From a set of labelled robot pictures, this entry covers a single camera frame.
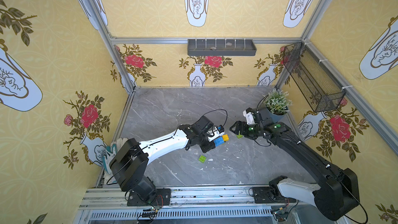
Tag blue lego brick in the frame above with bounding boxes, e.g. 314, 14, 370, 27
213, 136, 225, 147

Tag yellow lego brick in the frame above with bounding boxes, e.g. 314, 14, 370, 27
222, 134, 229, 142

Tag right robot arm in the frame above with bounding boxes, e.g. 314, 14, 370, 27
230, 108, 360, 221

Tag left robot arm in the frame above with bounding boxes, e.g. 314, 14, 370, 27
106, 116, 224, 203

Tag flat green lego plate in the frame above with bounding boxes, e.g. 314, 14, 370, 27
198, 155, 207, 163

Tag potted green plant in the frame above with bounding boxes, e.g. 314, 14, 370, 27
265, 89, 292, 123

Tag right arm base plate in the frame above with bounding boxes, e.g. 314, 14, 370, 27
249, 186, 297, 205

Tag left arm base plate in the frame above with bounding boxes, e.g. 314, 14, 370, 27
127, 188, 171, 207

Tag black wire mesh basket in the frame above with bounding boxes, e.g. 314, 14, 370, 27
282, 43, 346, 112

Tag grey wall shelf tray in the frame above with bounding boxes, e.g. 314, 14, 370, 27
187, 38, 257, 57

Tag work gloves at wall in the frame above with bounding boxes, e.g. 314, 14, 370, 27
102, 138, 128, 175

